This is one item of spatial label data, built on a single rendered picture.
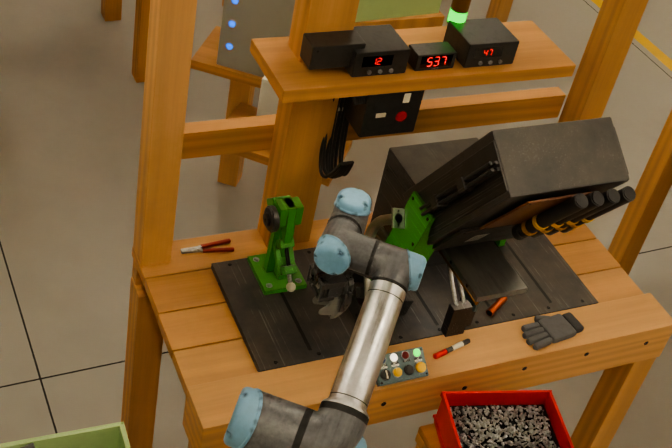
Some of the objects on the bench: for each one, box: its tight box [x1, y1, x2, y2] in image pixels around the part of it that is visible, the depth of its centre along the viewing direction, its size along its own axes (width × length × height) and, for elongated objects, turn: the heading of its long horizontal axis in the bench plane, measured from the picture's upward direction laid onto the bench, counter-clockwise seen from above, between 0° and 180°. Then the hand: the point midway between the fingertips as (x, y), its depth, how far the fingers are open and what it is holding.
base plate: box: [211, 234, 599, 372], centre depth 310 cm, size 42×110×2 cm, turn 101°
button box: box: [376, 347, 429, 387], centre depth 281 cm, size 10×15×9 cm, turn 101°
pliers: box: [180, 238, 235, 254], centre depth 308 cm, size 16×5×1 cm, turn 99°
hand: (334, 312), depth 238 cm, fingers closed
